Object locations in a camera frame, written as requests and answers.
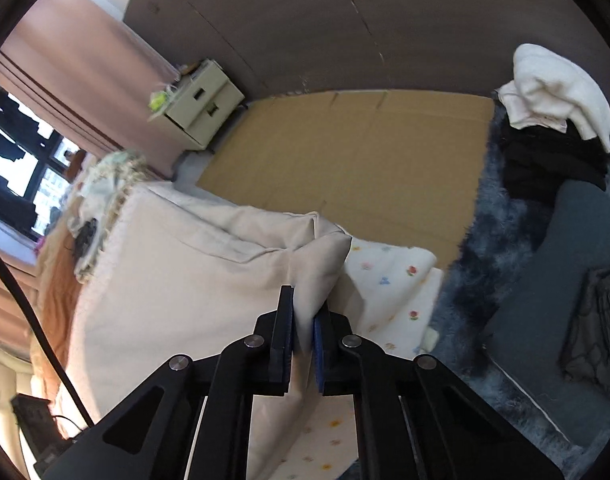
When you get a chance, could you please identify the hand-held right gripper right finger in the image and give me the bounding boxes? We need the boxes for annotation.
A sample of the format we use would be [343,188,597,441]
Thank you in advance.
[311,300,566,480]

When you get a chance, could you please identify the hanging dark clothes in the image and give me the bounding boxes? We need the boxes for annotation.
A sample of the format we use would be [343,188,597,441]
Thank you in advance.
[0,87,42,162]

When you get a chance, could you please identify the white cloth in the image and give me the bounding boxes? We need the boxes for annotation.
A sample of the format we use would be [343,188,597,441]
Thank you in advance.
[495,43,610,154]

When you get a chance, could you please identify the floral bed sheet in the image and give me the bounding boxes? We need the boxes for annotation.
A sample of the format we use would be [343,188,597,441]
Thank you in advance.
[277,237,443,480]

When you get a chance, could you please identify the dark patterned cloth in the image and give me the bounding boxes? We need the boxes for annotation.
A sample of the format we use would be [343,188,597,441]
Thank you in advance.
[559,264,610,402]

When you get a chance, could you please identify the black cable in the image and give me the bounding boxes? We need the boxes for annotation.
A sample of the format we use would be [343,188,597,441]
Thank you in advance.
[0,240,94,427]

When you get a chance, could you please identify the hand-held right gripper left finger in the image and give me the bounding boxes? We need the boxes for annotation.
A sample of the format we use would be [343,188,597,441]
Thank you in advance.
[42,285,299,480]

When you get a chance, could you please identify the dark grey cushion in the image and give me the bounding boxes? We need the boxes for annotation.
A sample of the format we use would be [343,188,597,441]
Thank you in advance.
[480,180,610,448]

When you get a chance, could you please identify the cream long-sleeved garment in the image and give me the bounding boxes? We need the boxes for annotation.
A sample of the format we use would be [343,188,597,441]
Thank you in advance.
[60,180,353,480]

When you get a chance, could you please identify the pink curtain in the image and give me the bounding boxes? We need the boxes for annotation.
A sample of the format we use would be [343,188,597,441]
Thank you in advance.
[0,255,53,356]
[0,0,182,181]

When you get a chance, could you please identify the fluffy grey-blue rug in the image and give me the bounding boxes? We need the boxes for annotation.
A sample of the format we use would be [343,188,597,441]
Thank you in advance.
[427,102,610,480]

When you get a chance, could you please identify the cardboard sheet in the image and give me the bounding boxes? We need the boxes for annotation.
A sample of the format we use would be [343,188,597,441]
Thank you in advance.
[197,90,495,272]

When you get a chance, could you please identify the lace-edged cloth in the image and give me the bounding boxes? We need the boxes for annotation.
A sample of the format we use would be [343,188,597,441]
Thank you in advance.
[66,149,152,282]

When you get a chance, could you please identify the white nightstand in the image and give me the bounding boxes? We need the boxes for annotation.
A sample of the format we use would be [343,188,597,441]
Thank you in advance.
[150,59,246,151]

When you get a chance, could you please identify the black device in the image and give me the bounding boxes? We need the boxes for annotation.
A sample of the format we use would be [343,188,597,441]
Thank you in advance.
[11,394,76,467]

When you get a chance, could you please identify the orange-brown quilt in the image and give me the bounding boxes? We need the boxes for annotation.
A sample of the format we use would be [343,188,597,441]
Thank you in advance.
[29,220,83,441]

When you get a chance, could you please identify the pile of black clothes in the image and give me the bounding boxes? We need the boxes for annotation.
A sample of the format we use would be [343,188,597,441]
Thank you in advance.
[500,120,610,207]

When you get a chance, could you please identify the window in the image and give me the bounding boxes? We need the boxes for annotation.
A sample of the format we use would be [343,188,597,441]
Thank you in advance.
[0,75,84,242]

